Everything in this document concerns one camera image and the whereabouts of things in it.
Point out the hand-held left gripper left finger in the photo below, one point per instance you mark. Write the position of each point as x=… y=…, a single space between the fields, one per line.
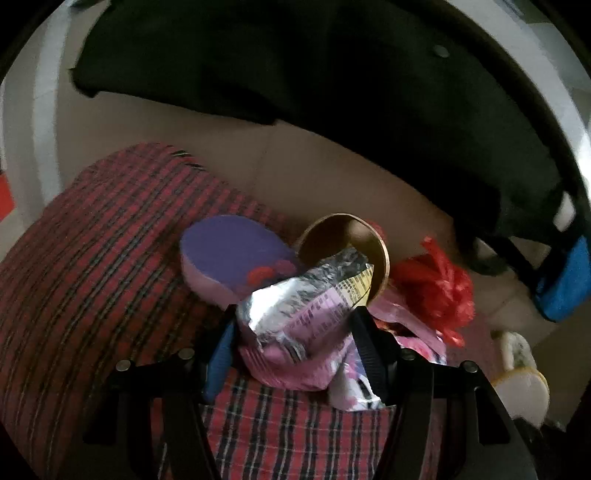
x=220 y=360

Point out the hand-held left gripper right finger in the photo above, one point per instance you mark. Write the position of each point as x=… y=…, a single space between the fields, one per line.
x=369 y=355

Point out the silver and pink snack bag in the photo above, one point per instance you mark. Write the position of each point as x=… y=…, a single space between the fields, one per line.
x=295 y=318

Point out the purple round lid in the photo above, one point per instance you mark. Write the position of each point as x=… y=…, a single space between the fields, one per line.
x=231 y=249

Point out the white bin with plastic liner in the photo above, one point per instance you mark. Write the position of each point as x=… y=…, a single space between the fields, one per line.
x=521 y=387

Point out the pink plastic wrapper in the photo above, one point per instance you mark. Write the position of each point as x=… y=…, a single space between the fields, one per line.
x=411 y=344

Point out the red plastic bag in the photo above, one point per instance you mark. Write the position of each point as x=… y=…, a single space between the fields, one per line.
x=434 y=286

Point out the red plaid cloth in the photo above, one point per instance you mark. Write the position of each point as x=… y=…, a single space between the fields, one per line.
x=92 y=254

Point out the blue towel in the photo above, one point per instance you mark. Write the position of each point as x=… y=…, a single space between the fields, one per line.
x=563 y=290

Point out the black bag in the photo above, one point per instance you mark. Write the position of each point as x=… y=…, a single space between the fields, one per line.
x=323 y=69

